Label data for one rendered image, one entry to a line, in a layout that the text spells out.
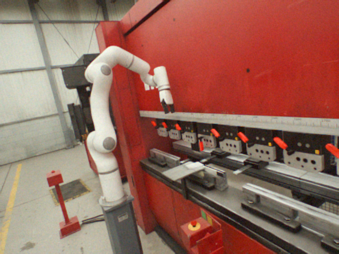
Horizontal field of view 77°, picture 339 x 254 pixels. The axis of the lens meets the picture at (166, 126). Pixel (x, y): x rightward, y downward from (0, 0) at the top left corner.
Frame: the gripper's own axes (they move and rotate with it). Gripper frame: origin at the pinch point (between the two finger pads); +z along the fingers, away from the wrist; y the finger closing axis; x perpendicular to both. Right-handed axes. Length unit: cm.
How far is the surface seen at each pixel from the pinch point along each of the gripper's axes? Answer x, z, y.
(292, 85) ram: 73, 6, 31
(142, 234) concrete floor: -101, 123, -55
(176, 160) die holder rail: -22, 40, -33
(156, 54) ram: -9, -48, -18
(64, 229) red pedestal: -195, 103, -24
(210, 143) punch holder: 22.7, 26.3, -0.8
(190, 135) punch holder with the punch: 6.7, 19.8, -10.5
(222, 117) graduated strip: 36.6, 11.7, 8.0
